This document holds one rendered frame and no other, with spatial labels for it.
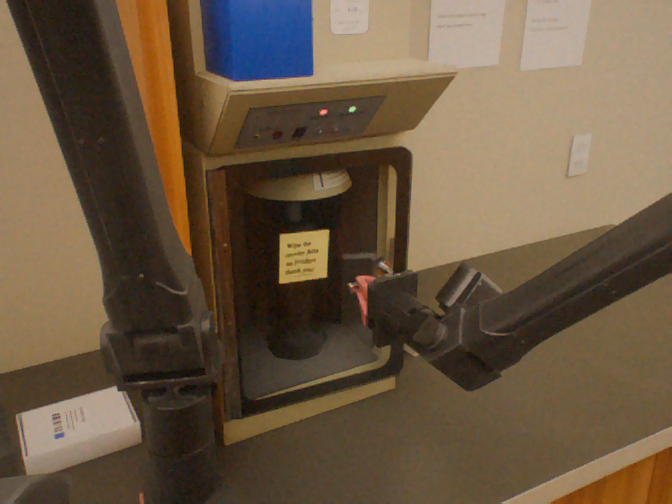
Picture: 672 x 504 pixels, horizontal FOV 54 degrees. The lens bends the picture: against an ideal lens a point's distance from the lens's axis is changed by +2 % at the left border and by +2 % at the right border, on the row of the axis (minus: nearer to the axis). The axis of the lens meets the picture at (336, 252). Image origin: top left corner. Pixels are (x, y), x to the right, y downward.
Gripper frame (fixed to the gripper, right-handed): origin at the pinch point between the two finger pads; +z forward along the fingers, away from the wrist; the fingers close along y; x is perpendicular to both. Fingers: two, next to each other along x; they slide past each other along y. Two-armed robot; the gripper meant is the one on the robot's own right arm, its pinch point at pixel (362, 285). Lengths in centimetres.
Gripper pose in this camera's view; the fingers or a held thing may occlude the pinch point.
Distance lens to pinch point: 96.3
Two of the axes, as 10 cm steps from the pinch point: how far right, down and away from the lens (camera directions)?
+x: -8.7, 1.9, -4.5
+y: 0.0, -9.2, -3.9
